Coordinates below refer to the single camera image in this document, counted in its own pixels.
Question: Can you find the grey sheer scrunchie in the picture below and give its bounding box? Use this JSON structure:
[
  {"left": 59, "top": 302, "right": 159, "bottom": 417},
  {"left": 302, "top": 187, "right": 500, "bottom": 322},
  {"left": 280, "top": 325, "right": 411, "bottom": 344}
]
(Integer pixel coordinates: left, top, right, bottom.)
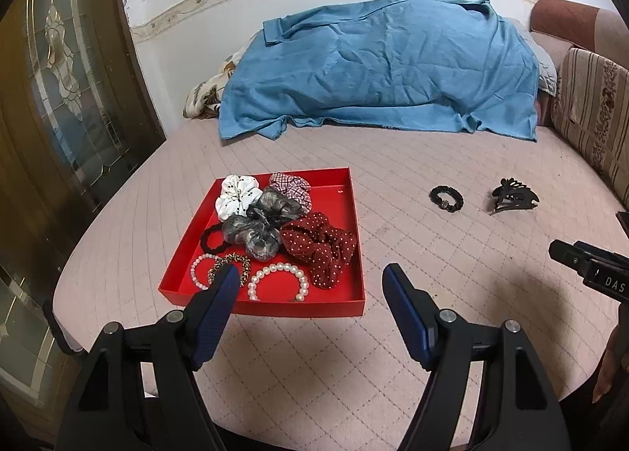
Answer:
[{"left": 222, "top": 187, "right": 304, "bottom": 262}]

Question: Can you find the person's right hand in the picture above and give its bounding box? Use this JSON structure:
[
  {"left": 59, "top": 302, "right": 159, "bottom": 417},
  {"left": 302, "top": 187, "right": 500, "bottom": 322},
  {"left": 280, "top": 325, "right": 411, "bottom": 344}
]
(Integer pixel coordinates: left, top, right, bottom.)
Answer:
[{"left": 592, "top": 325, "right": 622, "bottom": 403}]

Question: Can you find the white floral scrunchie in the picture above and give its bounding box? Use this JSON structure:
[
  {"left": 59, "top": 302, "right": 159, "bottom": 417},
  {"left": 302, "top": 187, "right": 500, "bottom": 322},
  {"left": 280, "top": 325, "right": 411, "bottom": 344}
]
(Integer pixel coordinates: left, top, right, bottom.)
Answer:
[{"left": 214, "top": 174, "right": 262, "bottom": 222}]

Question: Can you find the gold leopard bead bracelet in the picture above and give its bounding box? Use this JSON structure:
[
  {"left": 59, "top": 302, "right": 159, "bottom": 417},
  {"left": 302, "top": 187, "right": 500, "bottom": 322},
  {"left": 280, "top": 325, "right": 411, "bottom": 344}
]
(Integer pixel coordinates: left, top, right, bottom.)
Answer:
[{"left": 207, "top": 252, "right": 253, "bottom": 288}]

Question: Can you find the large pearl bead bracelet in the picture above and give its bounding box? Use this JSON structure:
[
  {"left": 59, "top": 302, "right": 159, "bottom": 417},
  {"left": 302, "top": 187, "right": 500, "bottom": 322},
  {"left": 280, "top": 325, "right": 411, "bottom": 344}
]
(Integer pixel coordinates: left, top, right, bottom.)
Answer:
[{"left": 246, "top": 261, "right": 311, "bottom": 303}]

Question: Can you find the black hair tie in tray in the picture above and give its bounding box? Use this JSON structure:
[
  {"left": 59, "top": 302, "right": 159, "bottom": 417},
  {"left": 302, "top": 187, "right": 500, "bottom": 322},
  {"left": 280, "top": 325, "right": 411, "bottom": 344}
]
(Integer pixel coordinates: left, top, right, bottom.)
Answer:
[{"left": 199, "top": 222, "right": 233, "bottom": 255}]

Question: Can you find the blue cloth cover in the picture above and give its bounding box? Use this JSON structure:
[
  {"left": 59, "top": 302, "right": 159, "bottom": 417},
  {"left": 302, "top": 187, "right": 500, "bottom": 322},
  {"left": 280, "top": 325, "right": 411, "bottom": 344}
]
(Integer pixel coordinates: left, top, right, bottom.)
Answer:
[{"left": 219, "top": 0, "right": 539, "bottom": 140}]

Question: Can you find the red white checked scrunchie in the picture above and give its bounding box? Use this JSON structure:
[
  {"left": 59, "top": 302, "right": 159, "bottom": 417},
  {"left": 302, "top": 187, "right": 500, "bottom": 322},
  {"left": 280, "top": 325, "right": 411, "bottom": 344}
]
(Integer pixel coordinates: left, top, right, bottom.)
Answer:
[{"left": 269, "top": 172, "right": 313, "bottom": 214}]

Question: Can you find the brown glass panel door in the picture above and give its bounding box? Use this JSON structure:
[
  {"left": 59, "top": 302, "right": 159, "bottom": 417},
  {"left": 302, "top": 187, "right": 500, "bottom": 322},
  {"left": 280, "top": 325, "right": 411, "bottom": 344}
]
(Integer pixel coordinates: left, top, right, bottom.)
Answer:
[{"left": 1, "top": 0, "right": 164, "bottom": 440}]

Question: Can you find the striped beige cushion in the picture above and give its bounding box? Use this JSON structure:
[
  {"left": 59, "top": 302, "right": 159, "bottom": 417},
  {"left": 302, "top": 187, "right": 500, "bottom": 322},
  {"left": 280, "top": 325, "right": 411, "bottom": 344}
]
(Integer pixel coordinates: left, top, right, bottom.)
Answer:
[{"left": 551, "top": 48, "right": 628, "bottom": 204}]

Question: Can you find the pink quilted mattress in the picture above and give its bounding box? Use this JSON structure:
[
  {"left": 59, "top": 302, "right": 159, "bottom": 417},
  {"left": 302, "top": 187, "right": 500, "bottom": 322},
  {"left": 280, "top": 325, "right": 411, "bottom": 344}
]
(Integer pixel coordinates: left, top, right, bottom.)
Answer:
[{"left": 53, "top": 120, "right": 628, "bottom": 450}]

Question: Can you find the floral patterned blanket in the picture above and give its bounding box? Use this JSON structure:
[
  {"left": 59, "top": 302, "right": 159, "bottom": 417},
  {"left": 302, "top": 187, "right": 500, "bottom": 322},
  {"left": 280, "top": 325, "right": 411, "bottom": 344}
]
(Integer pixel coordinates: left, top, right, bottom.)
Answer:
[{"left": 182, "top": 44, "right": 248, "bottom": 119}]

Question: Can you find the black butterfly hair claw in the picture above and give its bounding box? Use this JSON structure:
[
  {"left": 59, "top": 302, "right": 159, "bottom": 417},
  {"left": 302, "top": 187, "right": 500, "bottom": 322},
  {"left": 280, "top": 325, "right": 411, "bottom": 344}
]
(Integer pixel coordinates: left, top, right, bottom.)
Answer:
[{"left": 491, "top": 178, "right": 539, "bottom": 214}]

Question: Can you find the red jewelry tray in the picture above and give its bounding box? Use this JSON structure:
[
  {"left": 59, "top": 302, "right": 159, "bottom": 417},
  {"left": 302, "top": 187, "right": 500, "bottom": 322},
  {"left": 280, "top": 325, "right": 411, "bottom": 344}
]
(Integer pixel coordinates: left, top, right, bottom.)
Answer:
[{"left": 158, "top": 167, "right": 366, "bottom": 318}]

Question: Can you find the black beaded hair tie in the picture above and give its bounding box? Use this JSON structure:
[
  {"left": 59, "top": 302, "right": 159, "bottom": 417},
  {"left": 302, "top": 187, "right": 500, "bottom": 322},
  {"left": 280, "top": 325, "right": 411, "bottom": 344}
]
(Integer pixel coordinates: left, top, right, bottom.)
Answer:
[{"left": 429, "top": 184, "right": 466, "bottom": 214}]

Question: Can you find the small white pearl bracelet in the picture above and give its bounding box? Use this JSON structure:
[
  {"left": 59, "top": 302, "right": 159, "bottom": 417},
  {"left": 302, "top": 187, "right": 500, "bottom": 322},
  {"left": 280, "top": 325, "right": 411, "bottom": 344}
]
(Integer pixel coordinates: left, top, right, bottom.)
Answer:
[{"left": 189, "top": 252, "right": 220, "bottom": 291}]

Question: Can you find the red brown headboard cushion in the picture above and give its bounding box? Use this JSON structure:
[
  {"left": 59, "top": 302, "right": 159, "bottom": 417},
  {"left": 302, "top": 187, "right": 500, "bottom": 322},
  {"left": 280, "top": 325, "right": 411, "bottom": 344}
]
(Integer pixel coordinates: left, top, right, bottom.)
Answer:
[{"left": 530, "top": 0, "right": 628, "bottom": 65}]

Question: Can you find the red polka dot scrunchie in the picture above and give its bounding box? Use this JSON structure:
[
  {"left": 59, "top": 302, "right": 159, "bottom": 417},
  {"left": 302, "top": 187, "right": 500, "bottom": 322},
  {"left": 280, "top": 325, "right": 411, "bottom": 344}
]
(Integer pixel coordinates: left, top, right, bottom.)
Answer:
[{"left": 280, "top": 212, "right": 357, "bottom": 289}]

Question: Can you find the grey pillow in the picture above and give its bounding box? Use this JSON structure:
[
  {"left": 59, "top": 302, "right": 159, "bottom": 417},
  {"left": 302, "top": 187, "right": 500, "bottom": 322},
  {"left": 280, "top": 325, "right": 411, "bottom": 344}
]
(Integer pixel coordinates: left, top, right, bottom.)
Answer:
[{"left": 509, "top": 18, "right": 557, "bottom": 97}]

